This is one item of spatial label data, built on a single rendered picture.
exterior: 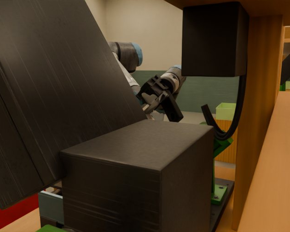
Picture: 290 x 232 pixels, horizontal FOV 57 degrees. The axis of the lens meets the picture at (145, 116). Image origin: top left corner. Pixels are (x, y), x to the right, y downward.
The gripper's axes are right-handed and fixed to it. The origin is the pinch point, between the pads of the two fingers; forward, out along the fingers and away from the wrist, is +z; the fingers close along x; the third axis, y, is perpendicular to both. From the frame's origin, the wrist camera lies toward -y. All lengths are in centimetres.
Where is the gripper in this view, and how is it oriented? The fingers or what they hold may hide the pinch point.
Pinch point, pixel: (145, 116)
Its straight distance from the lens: 78.7
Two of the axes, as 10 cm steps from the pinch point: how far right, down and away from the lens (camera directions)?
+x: 5.3, -5.8, -6.2
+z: -4.2, 4.5, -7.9
